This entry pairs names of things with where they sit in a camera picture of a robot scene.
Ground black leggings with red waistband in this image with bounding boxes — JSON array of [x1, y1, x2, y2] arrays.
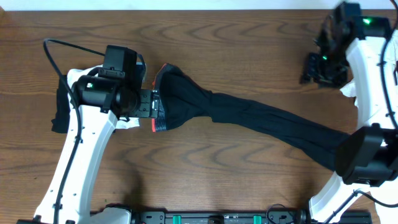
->
[[152, 63, 349, 170]]

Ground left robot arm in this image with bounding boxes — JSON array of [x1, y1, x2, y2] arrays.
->
[[29, 45, 159, 223]]

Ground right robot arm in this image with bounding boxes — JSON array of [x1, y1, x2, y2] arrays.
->
[[301, 1, 397, 223]]

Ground folded white garment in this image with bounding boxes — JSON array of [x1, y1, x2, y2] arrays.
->
[[67, 65, 140, 129]]

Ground folded black garment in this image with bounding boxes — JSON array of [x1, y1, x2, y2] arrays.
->
[[51, 74, 116, 134]]

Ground crumpled white shirt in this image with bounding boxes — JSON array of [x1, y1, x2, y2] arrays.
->
[[340, 29, 398, 224]]

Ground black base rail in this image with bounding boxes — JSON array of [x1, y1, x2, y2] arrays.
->
[[90, 210, 373, 224]]

